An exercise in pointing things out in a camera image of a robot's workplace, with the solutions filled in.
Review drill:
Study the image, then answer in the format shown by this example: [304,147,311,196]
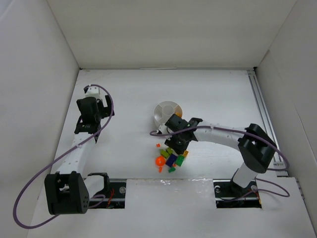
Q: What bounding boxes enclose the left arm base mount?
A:
[88,179,127,209]

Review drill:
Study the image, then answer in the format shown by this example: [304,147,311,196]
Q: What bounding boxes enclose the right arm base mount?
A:
[213,179,262,208]

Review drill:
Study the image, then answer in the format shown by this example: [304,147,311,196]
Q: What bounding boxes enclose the blue lego plate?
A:
[165,154,177,167]

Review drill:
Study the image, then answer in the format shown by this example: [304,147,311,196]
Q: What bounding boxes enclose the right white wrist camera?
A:
[157,123,171,137]

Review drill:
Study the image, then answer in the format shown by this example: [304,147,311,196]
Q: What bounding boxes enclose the lime lego brick left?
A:
[160,149,170,159]

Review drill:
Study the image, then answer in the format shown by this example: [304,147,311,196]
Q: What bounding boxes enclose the white divided round container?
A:
[153,101,183,127]

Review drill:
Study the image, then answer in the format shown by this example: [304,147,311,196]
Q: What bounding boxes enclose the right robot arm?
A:
[158,114,276,188]

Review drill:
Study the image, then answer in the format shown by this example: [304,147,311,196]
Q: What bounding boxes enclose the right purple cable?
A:
[149,126,290,199]

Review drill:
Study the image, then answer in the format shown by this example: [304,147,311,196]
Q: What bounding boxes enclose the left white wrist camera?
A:
[84,85,101,99]

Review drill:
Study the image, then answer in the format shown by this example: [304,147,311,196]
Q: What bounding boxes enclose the dark green lego slope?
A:
[168,167,176,173]

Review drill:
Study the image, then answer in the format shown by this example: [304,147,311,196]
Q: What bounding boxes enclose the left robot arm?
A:
[44,95,114,215]

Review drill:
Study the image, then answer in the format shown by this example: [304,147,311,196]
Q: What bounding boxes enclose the aluminium rail right side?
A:
[247,69,289,177]

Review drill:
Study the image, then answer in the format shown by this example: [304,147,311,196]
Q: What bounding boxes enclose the lime lego slope brick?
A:
[166,147,173,154]

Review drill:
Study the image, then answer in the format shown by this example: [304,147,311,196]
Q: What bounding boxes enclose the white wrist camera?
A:
[84,85,101,99]
[157,123,171,137]

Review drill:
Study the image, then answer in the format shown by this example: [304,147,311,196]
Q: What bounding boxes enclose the yellow-orange lego brick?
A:
[183,150,189,157]

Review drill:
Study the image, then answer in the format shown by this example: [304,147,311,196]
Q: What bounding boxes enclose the green lego brick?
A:
[175,155,185,167]

